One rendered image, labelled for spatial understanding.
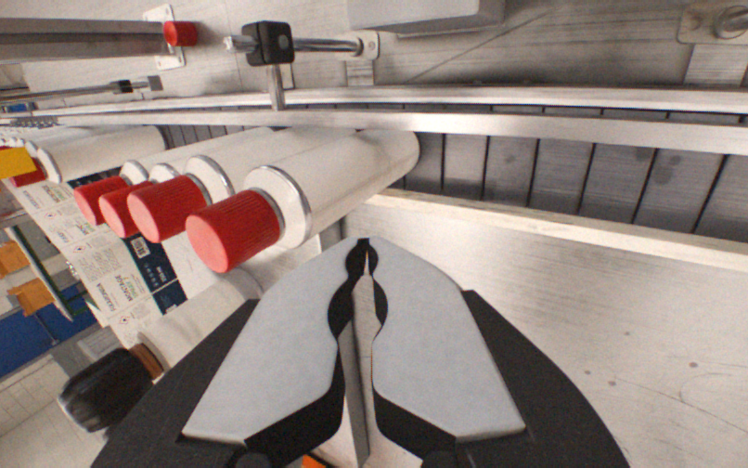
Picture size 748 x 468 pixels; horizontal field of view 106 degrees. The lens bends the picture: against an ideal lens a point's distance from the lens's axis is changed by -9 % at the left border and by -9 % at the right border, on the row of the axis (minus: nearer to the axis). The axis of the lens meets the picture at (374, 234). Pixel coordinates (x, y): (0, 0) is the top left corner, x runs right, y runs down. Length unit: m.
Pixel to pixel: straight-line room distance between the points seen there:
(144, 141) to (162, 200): 0.41
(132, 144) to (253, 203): 0.46
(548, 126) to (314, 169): 0.13
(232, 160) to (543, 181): 0.23
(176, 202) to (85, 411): 0.38
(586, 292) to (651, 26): 0.24
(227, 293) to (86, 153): 0.29
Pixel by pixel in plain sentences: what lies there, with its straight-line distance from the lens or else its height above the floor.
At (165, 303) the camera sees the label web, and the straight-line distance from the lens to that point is 0.78.
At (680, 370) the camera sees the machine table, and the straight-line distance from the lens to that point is 0.46.
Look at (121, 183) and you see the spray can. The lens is 0.32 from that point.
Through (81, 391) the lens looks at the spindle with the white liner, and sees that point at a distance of 0.54.
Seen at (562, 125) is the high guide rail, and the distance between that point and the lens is 0.19.
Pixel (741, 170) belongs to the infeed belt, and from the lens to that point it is 0.30.
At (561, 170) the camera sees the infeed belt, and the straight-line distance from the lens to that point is 0.28.
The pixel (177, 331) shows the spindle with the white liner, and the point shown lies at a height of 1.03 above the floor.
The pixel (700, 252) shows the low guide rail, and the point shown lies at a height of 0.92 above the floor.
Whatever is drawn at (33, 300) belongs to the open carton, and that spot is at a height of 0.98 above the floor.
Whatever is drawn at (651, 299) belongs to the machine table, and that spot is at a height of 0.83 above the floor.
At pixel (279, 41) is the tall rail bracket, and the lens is 0.27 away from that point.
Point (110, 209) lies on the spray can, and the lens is 0.27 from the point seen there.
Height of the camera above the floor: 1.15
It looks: 48 degrees down
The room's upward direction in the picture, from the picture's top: 131 degrees counter-clockwise
